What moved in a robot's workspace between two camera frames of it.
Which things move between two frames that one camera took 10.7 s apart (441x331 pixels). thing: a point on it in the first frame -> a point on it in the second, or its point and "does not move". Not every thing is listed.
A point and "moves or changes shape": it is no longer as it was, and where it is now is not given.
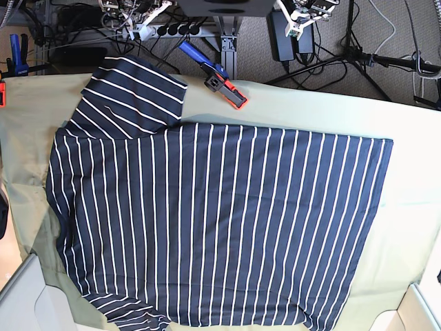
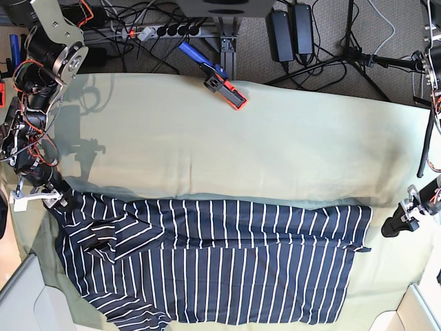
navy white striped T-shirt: [169, 226] moves or changes shape
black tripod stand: [354, 54] does not move
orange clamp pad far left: [3, 94] does not move
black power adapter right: [305, 43] does not move
